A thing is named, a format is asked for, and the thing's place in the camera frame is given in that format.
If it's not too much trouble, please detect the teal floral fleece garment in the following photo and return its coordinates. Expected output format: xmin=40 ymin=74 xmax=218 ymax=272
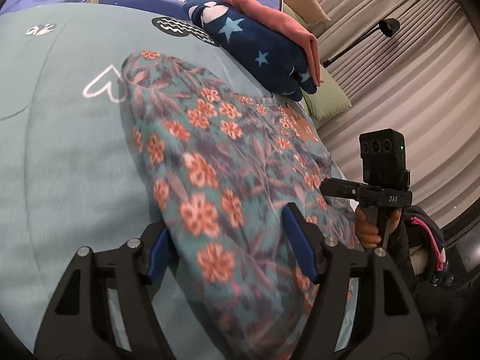
xmin=121 ymin=50 xmax=360 ymax=359

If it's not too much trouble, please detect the person's right hand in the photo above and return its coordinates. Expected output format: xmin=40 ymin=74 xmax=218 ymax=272
xmin=355 ymin=205 xmax=402 ymax=250

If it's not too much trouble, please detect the green cushion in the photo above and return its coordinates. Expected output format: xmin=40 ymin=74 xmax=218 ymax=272
xmin=280 ymin=3 xmax=353 ymax=123

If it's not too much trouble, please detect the teal printed bed sheet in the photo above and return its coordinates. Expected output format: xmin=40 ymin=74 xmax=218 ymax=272
xmin=0 ymin=1 xmax=362 ymax=360

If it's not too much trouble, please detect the striped grey curtain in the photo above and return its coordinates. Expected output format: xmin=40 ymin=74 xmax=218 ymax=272
xmin=319 ymin=0 xmax=479 ymax=225

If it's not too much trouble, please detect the black floor lamp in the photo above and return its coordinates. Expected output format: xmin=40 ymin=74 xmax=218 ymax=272
xmin=321 ymin=18 xmax=401 ymax=68

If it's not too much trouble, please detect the pink folded garment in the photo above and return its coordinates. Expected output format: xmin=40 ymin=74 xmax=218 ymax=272
xmin=222 ymin=0 xmax=324 ymax=86

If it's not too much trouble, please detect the navy star folded garment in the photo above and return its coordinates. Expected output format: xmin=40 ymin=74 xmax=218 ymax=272
xmin=183 ymin=0 xmax=317 ymax=102

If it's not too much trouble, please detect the beige cushion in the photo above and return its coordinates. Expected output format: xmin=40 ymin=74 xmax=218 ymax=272
xmin=283 ymin=0 xmax=331 ymax=38

